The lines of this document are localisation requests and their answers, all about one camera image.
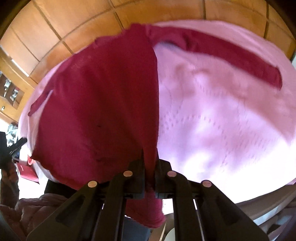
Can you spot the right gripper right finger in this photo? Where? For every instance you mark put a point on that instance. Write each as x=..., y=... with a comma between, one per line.
x=201, y=210

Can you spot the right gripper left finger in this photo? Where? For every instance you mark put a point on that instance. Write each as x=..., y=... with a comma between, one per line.
x=96, y=211

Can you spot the dark red long-sleeve shirt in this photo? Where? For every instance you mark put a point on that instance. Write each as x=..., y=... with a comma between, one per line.
x=151, y=91

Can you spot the person's left hand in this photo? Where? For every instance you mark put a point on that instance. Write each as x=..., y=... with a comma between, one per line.
x=9, y=186

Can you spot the red bag on floor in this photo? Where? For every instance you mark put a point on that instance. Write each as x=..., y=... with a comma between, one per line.
x=27, y=170

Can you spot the wooden cabinet with shelves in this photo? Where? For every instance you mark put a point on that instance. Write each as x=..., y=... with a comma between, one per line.
x=16, y=89

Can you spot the pink bedspread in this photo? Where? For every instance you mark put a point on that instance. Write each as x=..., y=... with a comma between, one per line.
x=263, y=155

